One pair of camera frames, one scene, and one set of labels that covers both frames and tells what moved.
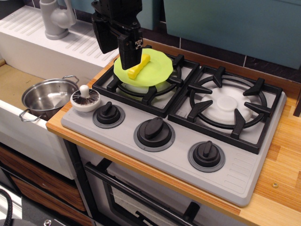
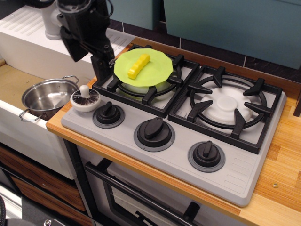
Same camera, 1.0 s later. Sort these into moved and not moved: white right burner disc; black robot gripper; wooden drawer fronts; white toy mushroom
Moved: black robot gripper
Not moved: wooden drawer fronts; white toy mushroom; white right burner disc
